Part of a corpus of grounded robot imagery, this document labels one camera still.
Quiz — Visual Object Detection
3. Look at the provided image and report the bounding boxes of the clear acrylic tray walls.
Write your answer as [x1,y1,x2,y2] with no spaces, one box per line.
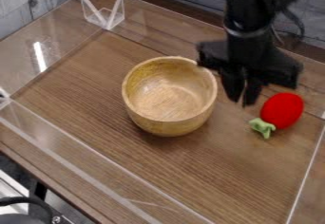
[0,0,325,224]

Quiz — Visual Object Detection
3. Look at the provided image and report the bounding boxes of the black metal table frame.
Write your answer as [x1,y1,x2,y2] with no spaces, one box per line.
[28,179,85,224]

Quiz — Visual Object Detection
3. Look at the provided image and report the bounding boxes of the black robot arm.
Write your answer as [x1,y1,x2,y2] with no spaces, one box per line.
[197,0,304,106]

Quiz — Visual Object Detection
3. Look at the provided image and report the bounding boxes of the black cable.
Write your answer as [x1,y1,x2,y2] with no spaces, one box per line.
[0,196,55,224]

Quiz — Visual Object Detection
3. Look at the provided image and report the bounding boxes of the red plush strawberry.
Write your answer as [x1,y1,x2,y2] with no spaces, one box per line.
[249,92,305,139]

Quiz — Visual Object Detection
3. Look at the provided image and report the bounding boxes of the wooden bowl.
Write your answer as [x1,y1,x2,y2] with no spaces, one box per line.
[122,56,218,137]

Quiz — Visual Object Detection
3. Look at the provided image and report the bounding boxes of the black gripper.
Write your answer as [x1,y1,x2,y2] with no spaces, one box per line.
[197,33,304,106]

